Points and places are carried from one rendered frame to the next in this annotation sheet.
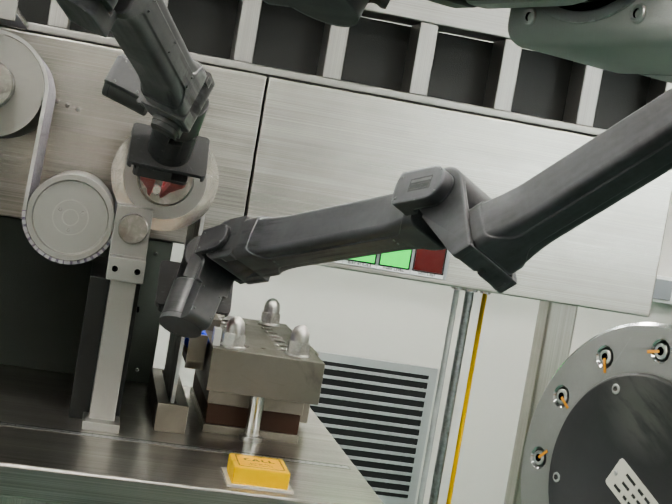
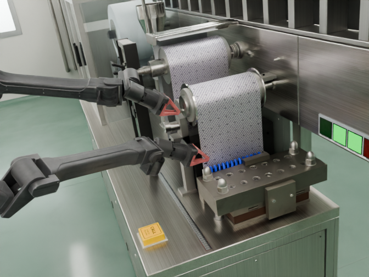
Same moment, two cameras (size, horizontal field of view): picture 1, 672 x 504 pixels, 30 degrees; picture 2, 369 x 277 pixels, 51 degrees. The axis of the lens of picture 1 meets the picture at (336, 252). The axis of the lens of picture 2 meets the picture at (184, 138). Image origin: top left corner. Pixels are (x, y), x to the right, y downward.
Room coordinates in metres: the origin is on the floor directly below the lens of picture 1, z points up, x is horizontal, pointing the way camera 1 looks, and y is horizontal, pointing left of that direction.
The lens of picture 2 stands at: (1.59, -0.98, 1.69)
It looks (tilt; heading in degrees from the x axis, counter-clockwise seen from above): 24 degrees down; 84
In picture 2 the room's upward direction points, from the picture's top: 8 degrees counter-clockwise
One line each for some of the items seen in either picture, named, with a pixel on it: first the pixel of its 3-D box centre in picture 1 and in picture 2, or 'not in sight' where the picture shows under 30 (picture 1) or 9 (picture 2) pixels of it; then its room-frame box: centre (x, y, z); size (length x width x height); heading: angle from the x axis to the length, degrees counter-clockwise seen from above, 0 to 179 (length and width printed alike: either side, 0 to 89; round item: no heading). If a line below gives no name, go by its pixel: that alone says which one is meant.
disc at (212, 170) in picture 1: (165, 177); (188, 104); (1.74, 0.25, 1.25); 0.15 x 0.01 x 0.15; 101
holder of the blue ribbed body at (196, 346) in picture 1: (193, 340); not in sight; (1.88, 0.19, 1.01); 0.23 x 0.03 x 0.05; 11
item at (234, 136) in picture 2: (187, 275); (231, 139); (1.87, 0.21, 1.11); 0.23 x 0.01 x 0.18; 11
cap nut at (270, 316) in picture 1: (271, 311); (310, 157); (2.10, 0.09, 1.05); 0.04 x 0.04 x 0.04
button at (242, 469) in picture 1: (258, 471); (151, 233); (1.54, 0.05, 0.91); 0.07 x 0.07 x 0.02; 11
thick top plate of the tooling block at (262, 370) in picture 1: (250, 353); (261, 178); (1.93, 0.10, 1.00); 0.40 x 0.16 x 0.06; 11
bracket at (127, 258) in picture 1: (117, 318); (181, 156); (1.70, 0.28, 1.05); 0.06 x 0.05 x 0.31; 11
